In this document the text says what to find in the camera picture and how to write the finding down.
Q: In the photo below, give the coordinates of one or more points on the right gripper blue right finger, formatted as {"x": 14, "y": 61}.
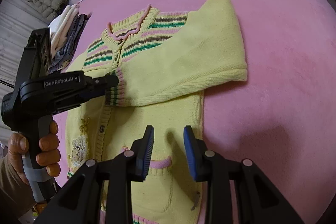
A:
{"x": 258, "y": 200}

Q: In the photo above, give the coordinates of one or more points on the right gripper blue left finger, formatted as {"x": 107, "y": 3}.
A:
{"x": 79, "y": 200}

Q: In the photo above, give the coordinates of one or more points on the yellow striped knit cardigan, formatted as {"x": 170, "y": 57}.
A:
{"x": 164, "y": 61}

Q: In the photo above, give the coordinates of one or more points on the white folded fleece garment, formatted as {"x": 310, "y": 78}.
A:
{"x": 60, "y": 26}

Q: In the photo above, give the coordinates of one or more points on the folded blue jeans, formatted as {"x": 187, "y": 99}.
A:
{"x": 65, "y": 54}

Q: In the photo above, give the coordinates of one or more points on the pink bed sheet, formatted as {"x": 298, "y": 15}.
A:
{"x": 283, "y": 118}

